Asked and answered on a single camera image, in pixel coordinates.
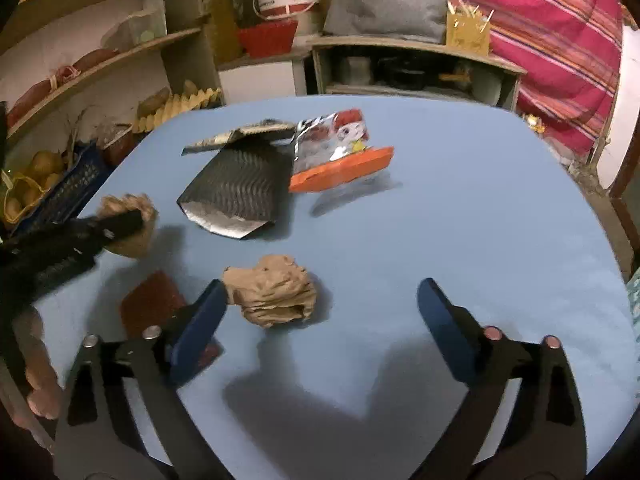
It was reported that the brown paper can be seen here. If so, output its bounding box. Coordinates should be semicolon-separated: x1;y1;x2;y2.
97;194;158;258
222;255;317;328

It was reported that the blue plastic crate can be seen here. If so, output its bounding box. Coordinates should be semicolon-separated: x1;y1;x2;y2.
10;140;113;236

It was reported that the small steel pot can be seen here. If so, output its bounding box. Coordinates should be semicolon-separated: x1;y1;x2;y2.
345;55;373;86

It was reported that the person's left hand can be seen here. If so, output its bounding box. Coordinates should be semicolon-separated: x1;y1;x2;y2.
12;305;64;422

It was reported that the wooden utensil holder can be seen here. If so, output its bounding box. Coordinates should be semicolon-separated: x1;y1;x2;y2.
445;0;496;56

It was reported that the clear plastic container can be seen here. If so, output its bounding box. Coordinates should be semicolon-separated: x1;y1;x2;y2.
102;0;168;51

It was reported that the black packet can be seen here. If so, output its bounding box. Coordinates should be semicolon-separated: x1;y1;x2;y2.
176;135;296;240

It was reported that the wooden shelf unit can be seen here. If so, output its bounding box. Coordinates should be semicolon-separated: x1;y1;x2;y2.
0;0;223;171

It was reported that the grey cushion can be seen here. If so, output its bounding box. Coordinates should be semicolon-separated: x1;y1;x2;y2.
322;0;449;43

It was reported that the yellow net bag of potatoes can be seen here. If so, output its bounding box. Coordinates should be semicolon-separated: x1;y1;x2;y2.
0;150;66;226

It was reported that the orange snack packet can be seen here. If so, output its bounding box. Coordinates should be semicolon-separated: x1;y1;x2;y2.
289;146;395;193

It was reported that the maroon packet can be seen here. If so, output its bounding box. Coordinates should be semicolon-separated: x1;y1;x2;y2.
120;271;223;368

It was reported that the red plastic basket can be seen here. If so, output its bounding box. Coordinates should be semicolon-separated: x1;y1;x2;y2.
236;19;299;59

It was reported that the red striped cloth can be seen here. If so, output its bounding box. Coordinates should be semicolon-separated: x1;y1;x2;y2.
320;0;626;156

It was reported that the low wooden cabinet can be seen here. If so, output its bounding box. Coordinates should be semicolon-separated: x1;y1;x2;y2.
306;35;528;111

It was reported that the small white cabinet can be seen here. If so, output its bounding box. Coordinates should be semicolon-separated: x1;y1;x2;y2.
217;50;311;106

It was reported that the silver snack packet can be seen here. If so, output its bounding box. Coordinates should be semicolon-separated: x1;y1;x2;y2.
291;108;373;176

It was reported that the black cooking pot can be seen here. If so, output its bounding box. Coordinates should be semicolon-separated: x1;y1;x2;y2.
377;57;426;88

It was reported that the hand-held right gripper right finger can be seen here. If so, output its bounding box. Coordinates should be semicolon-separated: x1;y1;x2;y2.
407;277;587;480

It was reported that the beige striped cardboard piece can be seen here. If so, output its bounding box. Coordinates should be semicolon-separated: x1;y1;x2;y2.
181;120;297;157

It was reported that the yellow egg tray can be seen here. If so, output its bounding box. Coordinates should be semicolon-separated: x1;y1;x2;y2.
131;87;222;133

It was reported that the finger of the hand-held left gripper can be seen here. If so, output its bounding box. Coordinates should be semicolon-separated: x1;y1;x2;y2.
75;209;145;249

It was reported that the brown potato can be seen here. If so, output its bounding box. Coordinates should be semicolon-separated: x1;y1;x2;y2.
137;87;171;117

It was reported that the red mesh bag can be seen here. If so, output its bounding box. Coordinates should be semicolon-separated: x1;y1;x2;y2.
7;49;121;126

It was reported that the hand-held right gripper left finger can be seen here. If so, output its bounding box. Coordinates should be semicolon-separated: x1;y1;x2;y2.
52;279;236;480

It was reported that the yellow oil jug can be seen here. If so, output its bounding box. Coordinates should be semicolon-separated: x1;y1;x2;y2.
200;0;243;63

